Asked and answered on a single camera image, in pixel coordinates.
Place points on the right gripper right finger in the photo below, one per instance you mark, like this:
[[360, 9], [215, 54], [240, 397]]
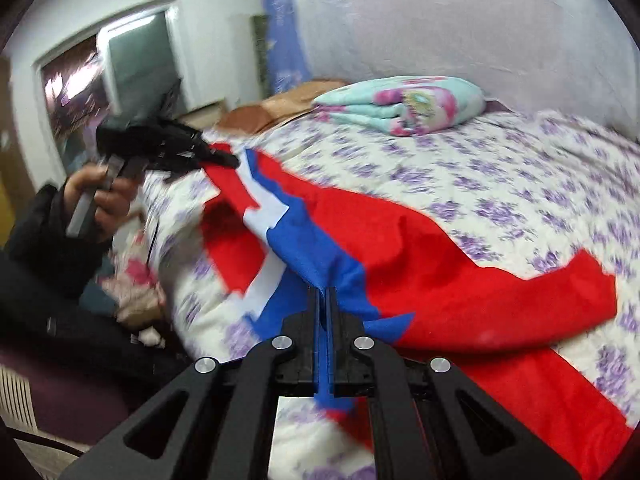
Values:
[[429, 420]]

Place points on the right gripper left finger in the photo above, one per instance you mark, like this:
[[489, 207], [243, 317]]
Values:
[[215, 420]]

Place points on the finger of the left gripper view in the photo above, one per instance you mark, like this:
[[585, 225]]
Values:
[[215, 157]]

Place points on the red blue white pants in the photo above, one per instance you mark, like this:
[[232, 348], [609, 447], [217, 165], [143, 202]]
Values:
[[273, 236]]

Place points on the black sleeve left forearm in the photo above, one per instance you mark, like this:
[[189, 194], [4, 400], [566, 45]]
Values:
[[43, 271]]

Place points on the person's left hand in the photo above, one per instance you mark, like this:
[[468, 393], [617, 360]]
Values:
[[112, 205]]

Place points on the brown pillow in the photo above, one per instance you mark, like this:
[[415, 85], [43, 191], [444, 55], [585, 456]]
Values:
[[255, 118]]

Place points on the blue patterned mattress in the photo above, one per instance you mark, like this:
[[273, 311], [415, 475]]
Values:
[[286, 62]]

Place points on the pink floral bedsheet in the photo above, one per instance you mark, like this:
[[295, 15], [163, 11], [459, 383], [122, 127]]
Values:
[[140, 301]]

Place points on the folded teal floral blanket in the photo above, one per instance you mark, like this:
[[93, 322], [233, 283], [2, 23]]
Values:
[[403, 105]]

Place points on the white upright mattress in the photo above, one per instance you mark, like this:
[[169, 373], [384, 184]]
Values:
[[575, 56]]

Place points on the window with white frame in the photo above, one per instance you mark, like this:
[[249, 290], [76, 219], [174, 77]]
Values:
[[124, 67]]

